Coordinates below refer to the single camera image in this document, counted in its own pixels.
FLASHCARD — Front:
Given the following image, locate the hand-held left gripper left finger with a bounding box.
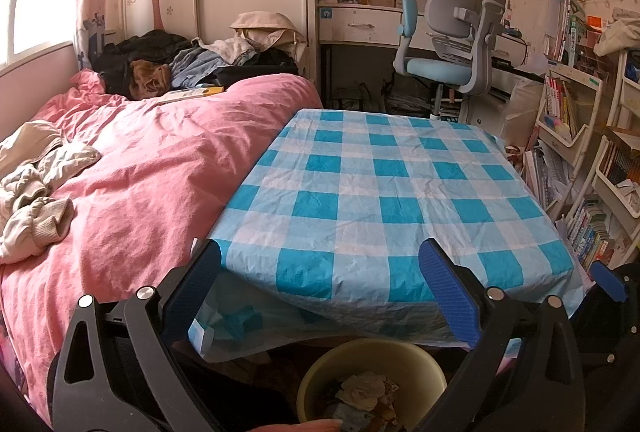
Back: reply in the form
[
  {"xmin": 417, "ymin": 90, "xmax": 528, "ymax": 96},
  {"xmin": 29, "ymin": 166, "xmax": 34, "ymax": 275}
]
[{"xmin": 47, "ymin": 237, "xmax": 223, "ymax": 432}]

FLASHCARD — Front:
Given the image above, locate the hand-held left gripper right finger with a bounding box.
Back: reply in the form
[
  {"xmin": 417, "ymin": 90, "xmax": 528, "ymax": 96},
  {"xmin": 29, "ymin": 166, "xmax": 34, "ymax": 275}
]
[{"xmin": 417, "ymin": 237, "xmax": 586, "ymax": 432}]

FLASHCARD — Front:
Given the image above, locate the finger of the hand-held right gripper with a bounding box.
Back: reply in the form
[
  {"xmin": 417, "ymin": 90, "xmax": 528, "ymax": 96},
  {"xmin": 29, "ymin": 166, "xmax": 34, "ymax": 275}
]
[{"xmin": 589, "ymin": 261, "xmax": 628, "ymax": 304}]

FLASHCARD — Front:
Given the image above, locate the large white tissue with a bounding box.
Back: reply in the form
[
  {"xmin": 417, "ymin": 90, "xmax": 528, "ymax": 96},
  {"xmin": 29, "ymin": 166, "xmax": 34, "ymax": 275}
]
[{"xmin": 337, "ymin": 374, "xmax": 401, "ymax": 413}]

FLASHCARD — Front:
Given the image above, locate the yellow-green trash bin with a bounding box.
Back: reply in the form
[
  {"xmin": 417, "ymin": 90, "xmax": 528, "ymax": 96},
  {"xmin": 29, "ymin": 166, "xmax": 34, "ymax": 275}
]
[{"xmin": 296, "ymin": 337, "xmax": 448, "ymax": 432}]

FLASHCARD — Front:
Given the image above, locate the stack of lying books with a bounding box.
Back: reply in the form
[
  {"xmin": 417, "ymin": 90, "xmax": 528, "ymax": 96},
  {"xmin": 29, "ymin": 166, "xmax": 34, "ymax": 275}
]
[{"xmin": 567, "ymin": 199, "xmax": 616, "ymax": 268}]

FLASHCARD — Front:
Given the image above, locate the blue white checked tablecloth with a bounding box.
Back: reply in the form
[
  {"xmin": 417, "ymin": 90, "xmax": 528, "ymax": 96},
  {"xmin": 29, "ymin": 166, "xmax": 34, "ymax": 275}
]
[{"xmin": 187, "ymin": 108, "xmax": 586, "ymax": 360}]

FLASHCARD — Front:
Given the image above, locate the pile of notebooks and papers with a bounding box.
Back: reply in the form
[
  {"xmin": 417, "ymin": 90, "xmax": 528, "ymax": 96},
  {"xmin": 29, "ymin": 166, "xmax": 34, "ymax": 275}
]
[{"xmin": 522, "ymin": 142, "xmax": 571, "ymax": 208}]

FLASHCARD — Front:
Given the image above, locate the pink duvet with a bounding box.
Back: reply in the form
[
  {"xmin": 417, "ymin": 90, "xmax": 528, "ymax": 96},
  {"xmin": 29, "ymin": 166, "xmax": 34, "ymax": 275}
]
[{"xmin": 0, "ymin": 68, "xmax": 323, "ymax": 428}]

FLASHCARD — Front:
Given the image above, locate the white bookshelf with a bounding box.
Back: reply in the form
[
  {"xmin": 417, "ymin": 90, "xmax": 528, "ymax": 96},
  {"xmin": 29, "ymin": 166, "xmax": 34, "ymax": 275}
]
[{"xmin": 520, "ymin": 47, "xmax": 640, "ymax": 273}]

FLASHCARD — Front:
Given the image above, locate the white crumpled clothing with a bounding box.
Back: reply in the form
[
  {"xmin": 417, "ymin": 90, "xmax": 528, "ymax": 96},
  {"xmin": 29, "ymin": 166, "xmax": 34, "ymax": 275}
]
[{"xmin": 0, "ymin": 119, "xmax": 103, "ymax": 265}]

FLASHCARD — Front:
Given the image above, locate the row of red-spined books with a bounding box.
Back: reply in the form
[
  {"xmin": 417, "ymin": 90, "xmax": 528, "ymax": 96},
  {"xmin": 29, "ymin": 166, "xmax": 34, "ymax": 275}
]
[{"xmin": 542, "ymin": 75, "xmax": 581, "ymax": 135}]

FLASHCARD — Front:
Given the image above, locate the white plastic bag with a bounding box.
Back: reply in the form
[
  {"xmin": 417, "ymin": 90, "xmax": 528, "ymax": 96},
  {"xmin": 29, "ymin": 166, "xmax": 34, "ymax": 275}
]
[{"xmin": 502, "ymin": 77, "xmax": 546, "ymax": 148}]

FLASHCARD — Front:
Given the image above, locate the yellow book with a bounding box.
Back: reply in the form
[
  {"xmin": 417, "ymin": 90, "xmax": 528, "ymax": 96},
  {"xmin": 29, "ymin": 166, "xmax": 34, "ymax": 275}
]
[{"xmin": 156, "ymin": 85, "xmax": 226, "ymax": 106}]

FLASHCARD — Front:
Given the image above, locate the brown garment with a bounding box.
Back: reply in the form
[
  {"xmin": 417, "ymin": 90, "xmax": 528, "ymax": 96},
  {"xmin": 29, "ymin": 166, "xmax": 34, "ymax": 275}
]
[{"xmin": 129, "ymin": 60, "xmax": 173, "ymax": 99}]

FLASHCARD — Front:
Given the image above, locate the blue denim garment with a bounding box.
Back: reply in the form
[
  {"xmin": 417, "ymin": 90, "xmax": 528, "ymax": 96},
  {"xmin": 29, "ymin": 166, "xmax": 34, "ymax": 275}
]
[{"xmin": 170, "ymin": 47, "xmax": 231, "ymax": 90}]

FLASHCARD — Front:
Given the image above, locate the black clothing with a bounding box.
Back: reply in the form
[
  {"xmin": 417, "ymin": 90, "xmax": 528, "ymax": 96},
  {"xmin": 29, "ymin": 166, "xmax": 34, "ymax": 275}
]
[{"xmin": 210, "ymin": 50, "xmax": 301, "ymax": 88}]

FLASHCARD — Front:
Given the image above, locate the white shirt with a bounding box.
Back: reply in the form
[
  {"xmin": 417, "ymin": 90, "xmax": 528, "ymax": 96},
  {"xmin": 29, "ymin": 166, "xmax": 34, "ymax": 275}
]
[{"xmin": 192, "ymin": 36, "xmax": 258, "ymax": 66}]

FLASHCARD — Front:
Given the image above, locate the beige cloth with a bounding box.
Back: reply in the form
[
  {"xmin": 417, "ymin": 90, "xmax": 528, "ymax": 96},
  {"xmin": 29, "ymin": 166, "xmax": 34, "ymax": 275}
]
[{"xmin": 594, "ymin": 7, "xmax": 640, "ymax": 58}]

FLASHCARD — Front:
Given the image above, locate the white printer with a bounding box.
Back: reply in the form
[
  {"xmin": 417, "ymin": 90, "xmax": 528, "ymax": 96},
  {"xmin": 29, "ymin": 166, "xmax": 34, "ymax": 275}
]
[{"xmin": 487, "ymin": 30, "xmax": 530, "ymax": 66}]

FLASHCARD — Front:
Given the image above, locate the row of upright books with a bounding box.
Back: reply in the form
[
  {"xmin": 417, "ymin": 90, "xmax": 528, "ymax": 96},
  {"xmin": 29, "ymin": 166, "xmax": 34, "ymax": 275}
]
[{"xmin": 545, "ymin": 0, "xmax": 588, "ymax": 66}]

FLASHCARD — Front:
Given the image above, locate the grey blue office chair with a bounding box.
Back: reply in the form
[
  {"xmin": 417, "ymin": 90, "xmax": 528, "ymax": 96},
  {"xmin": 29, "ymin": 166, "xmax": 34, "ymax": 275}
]
[{"xmin": 392, "ymin": 0, "xmax": 508, "ymax": 123}]

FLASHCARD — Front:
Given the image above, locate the beige bag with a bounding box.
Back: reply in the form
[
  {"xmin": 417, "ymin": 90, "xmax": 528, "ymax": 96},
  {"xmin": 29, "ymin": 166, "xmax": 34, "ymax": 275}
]
[{"xmin": 230, "ymin": 11, "xmax": 307, "ymax": 48}]

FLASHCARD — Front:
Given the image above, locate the white desk with drawer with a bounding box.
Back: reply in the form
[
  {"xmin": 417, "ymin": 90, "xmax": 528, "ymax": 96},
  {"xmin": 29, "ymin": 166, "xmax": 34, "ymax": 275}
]
[{"xmin": 316, "ymin": 4, "xmax": 531, "ymax": 63}]

